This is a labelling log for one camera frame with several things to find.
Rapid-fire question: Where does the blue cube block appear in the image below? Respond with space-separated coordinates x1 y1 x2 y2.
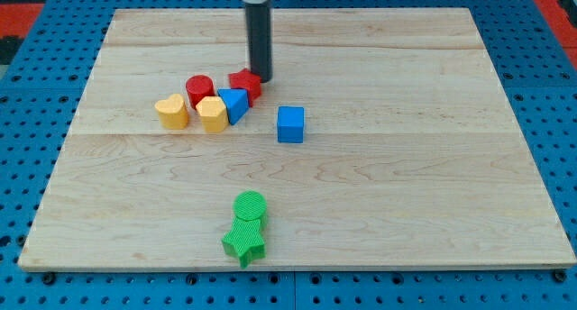
277 106 305 143

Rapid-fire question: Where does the green cylinder block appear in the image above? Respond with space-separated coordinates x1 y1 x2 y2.
233 190 268 231

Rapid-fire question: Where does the blue triangle block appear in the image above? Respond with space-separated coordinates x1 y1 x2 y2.
217 88 249 125

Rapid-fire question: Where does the yellow pentagon block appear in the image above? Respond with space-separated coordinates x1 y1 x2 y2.
196 96 229 133

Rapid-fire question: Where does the red star block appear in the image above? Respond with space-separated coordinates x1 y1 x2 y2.
228 68 261 107

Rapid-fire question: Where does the green star block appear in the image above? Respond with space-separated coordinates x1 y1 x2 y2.
221 217 266 269

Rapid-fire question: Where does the red cylinder block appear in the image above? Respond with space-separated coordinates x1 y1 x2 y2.
185 75 215 109

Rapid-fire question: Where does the yellow heart block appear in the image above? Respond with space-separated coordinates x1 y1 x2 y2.
154 94 188 130

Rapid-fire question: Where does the wooden board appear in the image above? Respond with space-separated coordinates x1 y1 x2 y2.
18 8 576 272

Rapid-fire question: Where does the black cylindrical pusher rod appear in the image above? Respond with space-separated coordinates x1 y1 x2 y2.
244 0 273 83

